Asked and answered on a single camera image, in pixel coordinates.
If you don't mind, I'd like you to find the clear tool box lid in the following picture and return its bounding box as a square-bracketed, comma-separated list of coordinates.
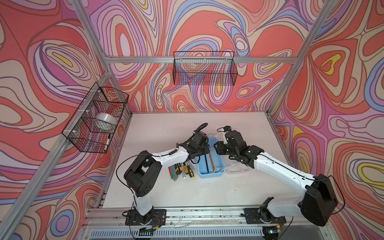
[211, 131, 252, 175]

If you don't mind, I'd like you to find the blue plastic tool box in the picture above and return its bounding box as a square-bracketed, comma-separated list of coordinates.
[195, 136, 226, 179]

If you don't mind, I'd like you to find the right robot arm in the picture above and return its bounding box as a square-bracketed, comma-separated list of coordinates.
[214, 126, 338, 227]

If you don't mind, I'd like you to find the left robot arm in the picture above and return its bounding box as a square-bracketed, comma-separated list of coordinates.
[123, 123, 210, 226]

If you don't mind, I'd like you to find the yellow black utility knife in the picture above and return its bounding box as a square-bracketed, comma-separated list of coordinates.
[175, 163, 183, 175]

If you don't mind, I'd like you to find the teal utility knife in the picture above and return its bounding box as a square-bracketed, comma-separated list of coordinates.
[170, 166, 178, 181]

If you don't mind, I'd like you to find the grey tape roll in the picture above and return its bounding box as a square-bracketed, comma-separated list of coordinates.
[94, 113, 117, 132]

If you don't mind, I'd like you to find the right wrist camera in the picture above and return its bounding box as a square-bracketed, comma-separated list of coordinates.
[223, 126, 232, 132]

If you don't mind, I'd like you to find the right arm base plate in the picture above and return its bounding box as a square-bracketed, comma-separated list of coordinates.
[241, 208, 287, 226]

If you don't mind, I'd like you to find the rear wire basket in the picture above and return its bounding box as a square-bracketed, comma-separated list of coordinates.
[173, 50, 238, 86]

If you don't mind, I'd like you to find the wire basket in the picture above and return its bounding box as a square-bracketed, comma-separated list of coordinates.
[173, 50, 238, 86]
[62, 83, 129, 154]

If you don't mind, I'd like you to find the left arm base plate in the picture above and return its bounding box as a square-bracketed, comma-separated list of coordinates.
[122, 209, 167, 227]

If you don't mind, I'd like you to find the left wire basket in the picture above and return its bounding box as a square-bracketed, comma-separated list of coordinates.
[62, 83, 129, 154]

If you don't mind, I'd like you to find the aluminium front rail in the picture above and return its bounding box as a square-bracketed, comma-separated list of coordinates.
[80, 206, 335, 240]

